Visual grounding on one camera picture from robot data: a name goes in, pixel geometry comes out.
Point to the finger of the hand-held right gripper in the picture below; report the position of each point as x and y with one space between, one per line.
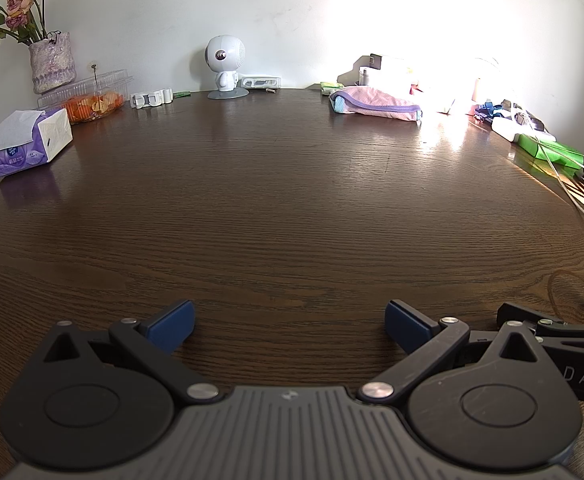
527 316

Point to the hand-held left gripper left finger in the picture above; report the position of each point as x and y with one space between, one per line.
171 325

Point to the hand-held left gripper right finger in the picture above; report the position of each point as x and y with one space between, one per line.
407 327

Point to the pink blue purple-trimmed garment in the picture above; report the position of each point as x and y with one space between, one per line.
372 101

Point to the green box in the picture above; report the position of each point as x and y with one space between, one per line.
547 151

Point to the white power strip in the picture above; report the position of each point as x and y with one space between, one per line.
507 128

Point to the blue toy car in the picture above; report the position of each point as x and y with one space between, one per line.
487 110

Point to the purple tissue box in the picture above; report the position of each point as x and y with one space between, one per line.
21 155

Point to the clear plastic snack container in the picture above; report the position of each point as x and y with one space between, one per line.
94 102

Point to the green tissue pack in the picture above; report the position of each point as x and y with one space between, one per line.
331 86

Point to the white patterned tin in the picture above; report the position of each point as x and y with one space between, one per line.
364 76

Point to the white clear plastic case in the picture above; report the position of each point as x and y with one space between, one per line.
262 82

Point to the dark grey small box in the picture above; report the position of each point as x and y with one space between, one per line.
379 61

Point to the pale textured vase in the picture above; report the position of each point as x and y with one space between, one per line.
51 65

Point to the white robot-shaped camera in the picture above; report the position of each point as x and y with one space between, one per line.
224 52

